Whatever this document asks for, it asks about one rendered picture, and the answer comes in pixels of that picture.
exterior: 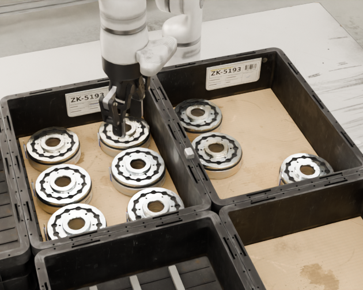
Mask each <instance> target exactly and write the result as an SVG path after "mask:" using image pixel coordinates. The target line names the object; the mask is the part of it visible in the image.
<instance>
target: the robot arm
mask: <svg viewBox="0 0 363 290"><path fill-rule="evenodd" d="M155 1H156V5H157V7H158V8H159V9H160V10H162V11H164V12H168V13H177V14H182V15H179V16H174V17H172V18H170V19H168V20H166V21H165V22H164V24H163V26H162V38H160V39H155V40H150V39H149V36H148V29H147V23H146V0H99V8H100V24H101V28H100V46H101V61H102V68H103V71H104V72H105V74H106V75H107V77H108V78H109V87H108V90H109V93H108V94H107V96H106V97H104V96H100V98H99V105H100V110H101V114H102V117H103V122H105V123H108V124H111V125H112V130H113V131H112V132H113V135H115V136H117V137H119V138H122V139H123V138H124V137H125V136H126V121H125V117H126V110H128V109H129V108H130V114H131V115H132V116H135V117H138V118H141V117H142V116H143V99H144V98H145V91H148V90H149V89H150V77H151V76H154V75H156V74H157V73H158V72H159V71H160V70H161V69H162V68H163V67H166V66H172V65H176V64H182V63H188V62H194V61H198V60H201V31H202V11H203V2H204V0H155ZM143 78H145V83H143ZM115 98H116V99H118V100H121V101H125V103H121V102H118V101H116V99H115ZM117 108H118V109H120V110H121V112H120V115H119V114H118V110H117Z"/></svg>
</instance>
